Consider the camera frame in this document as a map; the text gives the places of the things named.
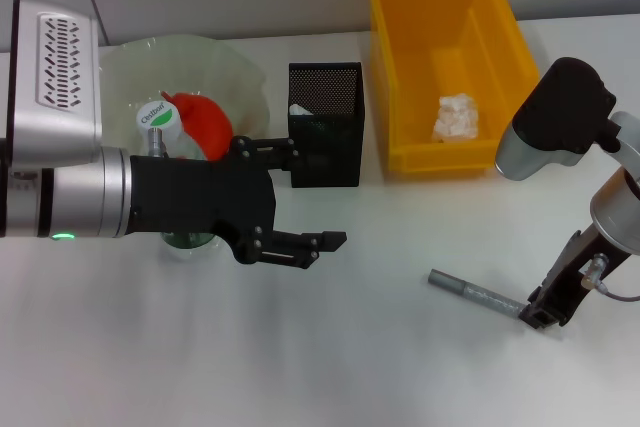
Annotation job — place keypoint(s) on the white paper ball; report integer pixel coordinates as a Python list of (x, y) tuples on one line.
[(456, 119)]

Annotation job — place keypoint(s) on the green wavy glass fruit plate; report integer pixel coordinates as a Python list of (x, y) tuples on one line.
[(130, 67)]

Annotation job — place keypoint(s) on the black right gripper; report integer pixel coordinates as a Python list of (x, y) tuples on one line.
[(575, 277)]

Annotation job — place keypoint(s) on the red-orange toy orange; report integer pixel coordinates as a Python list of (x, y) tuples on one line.
[(210, 122)]

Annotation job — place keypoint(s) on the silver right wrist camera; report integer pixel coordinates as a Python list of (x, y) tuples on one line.
[(555, 117)]

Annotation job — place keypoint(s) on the mint green utility knife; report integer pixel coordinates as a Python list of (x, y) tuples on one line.
[(298, 110)]

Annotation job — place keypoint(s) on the clear green-label water bottle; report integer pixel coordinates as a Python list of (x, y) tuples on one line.
[(157, 117)]

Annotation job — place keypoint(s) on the silver grey pen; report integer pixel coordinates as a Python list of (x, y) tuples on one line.
[(465, 289)]

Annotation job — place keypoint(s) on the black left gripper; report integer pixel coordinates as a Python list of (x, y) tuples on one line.
[(200, 197)]

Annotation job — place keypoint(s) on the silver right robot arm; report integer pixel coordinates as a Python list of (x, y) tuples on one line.
[(620, 212)]

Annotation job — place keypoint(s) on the black mesh pen holder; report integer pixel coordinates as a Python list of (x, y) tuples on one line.
[(330, 137)]

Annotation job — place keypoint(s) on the yellow plastic bin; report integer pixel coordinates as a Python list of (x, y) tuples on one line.
[(450, 37)]

